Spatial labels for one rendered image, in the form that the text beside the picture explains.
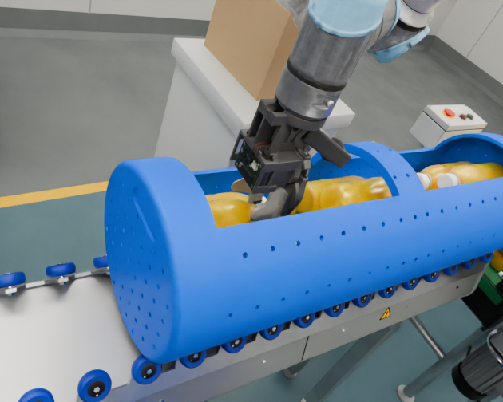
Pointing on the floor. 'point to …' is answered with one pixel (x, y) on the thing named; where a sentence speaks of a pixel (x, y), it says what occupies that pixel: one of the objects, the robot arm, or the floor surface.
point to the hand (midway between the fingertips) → (263, 212)
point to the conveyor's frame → (477, 302)
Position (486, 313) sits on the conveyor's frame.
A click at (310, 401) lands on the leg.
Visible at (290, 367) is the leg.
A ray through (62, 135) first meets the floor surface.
